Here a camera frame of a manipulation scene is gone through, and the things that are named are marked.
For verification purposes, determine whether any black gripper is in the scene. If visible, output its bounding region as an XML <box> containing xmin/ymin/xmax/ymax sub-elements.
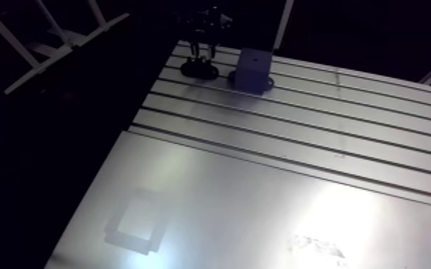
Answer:
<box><xmin>179</xmin><ymin>5</ymin><xmax>235</xmax><ymax>62</ymax></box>

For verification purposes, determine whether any black oval holder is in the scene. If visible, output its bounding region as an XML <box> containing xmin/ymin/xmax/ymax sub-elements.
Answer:
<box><xmin>179</xmin><ymin>56</ymin><xmax>221</xmax><ymax>81</ymax></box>

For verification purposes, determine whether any dark blue-grey block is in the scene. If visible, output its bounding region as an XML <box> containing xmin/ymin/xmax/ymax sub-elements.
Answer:
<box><xmin>228</xmin><ymin>47</ymin><xmax>276</xmax><ymax>96</ymax></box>

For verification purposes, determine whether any white frame structure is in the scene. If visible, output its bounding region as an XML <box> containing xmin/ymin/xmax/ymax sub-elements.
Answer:
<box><xmin>0</xmin><ymin>0</ymin><xmax>131</xmax><ymax>96</ymax></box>

